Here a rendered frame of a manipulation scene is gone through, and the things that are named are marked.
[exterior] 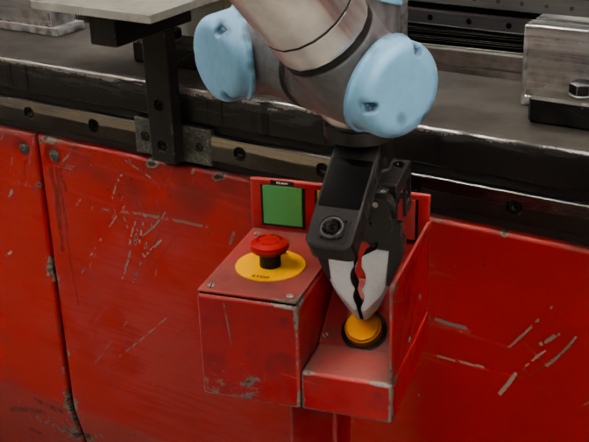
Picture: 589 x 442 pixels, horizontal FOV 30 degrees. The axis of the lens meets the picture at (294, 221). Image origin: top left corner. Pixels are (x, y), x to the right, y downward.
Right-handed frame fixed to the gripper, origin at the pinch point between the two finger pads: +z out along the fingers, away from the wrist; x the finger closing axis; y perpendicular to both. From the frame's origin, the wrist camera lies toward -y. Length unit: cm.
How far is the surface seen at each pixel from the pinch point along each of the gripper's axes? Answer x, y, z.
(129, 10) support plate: 30.9, 17.1, -24.1
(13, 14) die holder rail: 69, 50, -11
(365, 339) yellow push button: -0.7, -0.8, 2.8
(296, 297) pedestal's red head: 4.9, -4.8, -3.8
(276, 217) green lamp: 12.0, 9.4, -4.3
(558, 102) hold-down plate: -15.7, 24.8, -13.9
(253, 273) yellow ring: 10.7, -1.2, -3.7
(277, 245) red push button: 8.6, 0.4, -6.3
